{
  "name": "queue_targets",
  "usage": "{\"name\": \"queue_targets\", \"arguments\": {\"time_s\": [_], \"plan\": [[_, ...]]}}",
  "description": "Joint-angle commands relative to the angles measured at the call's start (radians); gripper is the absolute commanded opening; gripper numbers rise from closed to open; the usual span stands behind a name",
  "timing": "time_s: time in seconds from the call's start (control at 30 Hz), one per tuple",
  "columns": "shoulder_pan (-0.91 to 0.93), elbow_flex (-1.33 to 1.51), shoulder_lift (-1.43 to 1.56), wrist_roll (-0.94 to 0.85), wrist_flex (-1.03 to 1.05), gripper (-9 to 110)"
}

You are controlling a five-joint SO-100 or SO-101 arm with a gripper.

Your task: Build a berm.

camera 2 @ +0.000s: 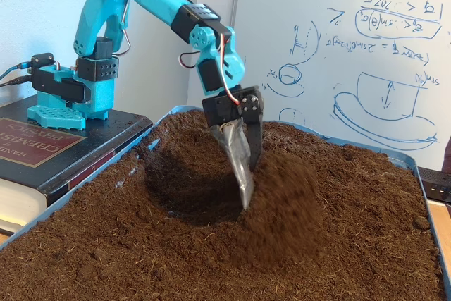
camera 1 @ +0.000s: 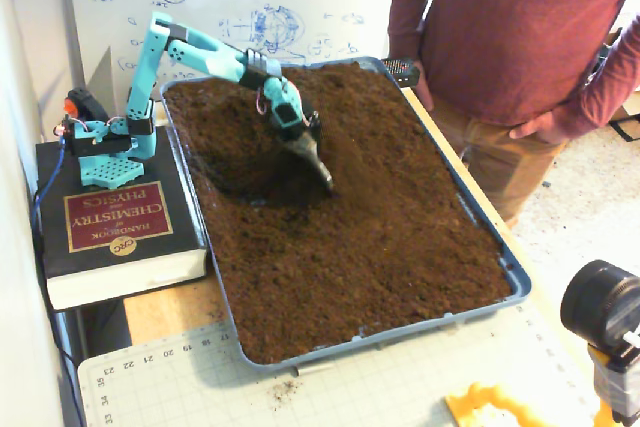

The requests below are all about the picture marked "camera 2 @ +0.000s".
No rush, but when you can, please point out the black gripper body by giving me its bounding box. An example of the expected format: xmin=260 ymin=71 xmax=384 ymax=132
xmin=201 ymin=85 xmax=264 ymax=128

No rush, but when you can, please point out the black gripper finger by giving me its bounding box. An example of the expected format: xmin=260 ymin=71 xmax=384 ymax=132
xmin=240 ymin=92 xmax=264 ymax=171

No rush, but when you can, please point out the silver taped gripper finger blade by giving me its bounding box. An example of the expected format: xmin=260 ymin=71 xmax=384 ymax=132
xmin=210 ymin=117 xmax=257 ymax=210

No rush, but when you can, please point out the brown soil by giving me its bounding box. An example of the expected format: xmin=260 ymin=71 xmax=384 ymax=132
xmin=0 ymin=109 xmax=445 ymax=301

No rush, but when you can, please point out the whiteboard with blue drawings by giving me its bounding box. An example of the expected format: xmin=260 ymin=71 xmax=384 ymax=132
xmin=218 ymin=0 xmax=451 ymax=173

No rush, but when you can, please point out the blue plastic tray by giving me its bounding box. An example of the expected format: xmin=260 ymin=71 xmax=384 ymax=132
xmin=0 ymin=104 xmax=451 ymax=301

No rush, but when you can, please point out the black perforated box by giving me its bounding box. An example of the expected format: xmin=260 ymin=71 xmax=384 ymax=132
xmin=418 ymin=168 xmax=451 ymax=206

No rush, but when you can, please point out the black chemistry physics handbook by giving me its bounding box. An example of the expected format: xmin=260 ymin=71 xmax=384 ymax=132
xmin=0 ymin=94 xmax=154 ymax=237

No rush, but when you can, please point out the blue cable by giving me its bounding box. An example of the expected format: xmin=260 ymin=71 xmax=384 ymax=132
xmin=0 ymin=63 xmax=32 ymax=82

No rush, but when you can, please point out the black cable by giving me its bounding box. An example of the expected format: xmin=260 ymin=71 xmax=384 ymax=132
xmin=0 ymin=75 xmax=35 ymax=87

